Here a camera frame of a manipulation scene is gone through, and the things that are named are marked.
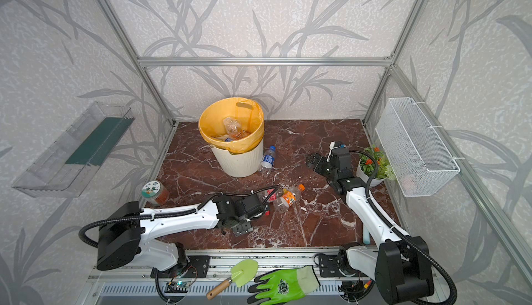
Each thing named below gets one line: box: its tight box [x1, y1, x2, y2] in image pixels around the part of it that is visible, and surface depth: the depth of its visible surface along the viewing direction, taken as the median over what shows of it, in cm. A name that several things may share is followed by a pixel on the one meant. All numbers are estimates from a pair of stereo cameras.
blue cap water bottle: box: [259, 145, 277, 177], surface depth 101 cm
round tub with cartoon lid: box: [141, 180, 170, 206], surface depth 86 cm
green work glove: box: [246, 265, 320, 305], surface depth 71 cm
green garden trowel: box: [206, 258, 259, 301], surface depth 73 cm
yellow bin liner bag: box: [198, 97, 265, 154], surface depth 91 cm
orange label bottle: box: [223, 116, 248, 141], surface depth 91 cm
